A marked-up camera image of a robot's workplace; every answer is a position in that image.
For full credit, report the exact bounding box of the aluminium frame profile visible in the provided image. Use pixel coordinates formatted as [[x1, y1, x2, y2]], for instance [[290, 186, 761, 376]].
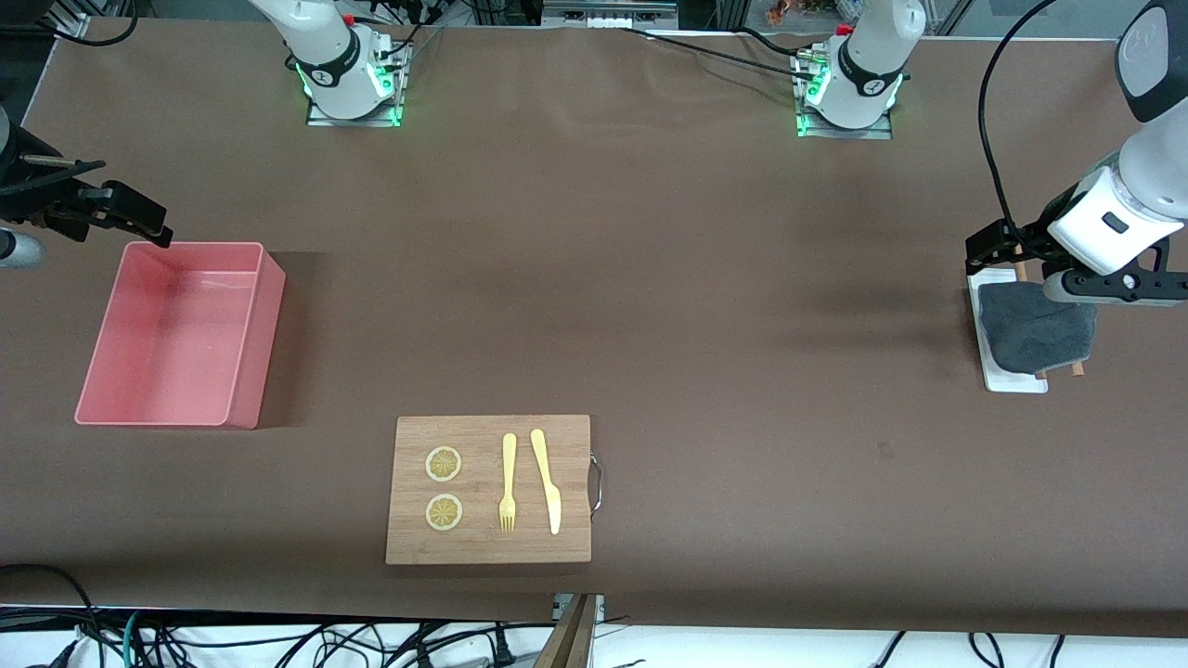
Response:
[[51, 0, 94, 38]]

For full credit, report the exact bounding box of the metal device box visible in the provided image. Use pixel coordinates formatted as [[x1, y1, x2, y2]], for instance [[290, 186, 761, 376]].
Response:
[[543, 0, 678, 29]]

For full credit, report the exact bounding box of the yellow knife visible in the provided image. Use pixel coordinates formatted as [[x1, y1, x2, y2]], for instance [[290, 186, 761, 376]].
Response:
[[530, 429, 562, 535]]

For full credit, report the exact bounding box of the wooden cutting board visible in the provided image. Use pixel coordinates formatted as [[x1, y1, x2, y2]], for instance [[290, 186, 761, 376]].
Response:
[[385, 415, 604, 565]]

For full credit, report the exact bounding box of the yellow fork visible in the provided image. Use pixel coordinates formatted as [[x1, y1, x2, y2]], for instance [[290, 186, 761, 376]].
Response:
[[498, 433, 518, 533]]

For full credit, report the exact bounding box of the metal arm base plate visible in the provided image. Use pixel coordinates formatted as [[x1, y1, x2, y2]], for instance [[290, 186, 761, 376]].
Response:
[[306, 42, 411, 128], [795, 46, 894, 140]]

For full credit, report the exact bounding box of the wooden post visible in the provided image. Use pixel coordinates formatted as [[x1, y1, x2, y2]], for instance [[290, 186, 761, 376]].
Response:
[[534, 594, 598, 668]]

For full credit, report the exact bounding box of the white rectangular tray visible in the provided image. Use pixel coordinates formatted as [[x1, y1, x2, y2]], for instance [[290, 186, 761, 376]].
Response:
[[967, 267, 1050, 394]]

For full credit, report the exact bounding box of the black cable on table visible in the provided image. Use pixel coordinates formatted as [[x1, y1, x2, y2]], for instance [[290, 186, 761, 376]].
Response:
[[617, 26, 822, 80]]

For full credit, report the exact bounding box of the pink plastic bin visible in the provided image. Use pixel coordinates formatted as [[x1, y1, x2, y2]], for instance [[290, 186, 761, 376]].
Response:
[[74, 241, 287, 430]]

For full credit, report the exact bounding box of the thick black cable loop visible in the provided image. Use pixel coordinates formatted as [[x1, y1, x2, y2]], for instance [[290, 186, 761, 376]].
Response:
[[0, 563, 98, 641]]

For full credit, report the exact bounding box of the small metal bracket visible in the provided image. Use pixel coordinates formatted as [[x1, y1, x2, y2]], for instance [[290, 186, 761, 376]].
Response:
[[552, 594, 606, 624]]

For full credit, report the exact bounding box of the dark grey cloth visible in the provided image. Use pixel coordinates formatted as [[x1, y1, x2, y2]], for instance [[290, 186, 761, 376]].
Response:
[[979, 281, 1099, 375]]

